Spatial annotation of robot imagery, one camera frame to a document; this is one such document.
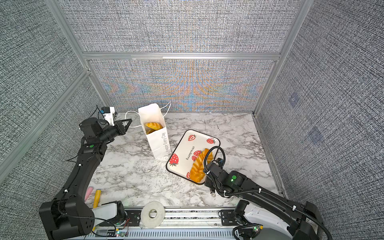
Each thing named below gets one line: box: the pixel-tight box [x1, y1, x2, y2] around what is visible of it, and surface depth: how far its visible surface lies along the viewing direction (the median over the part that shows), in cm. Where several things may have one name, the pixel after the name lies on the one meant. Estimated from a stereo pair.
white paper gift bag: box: [138, 103, 171, 159], surface depth 89 cm
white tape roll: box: [140, 201, 166, 229], surface depth 76 cm
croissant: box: [144, 121, 164, 135], surface depth 95 cm
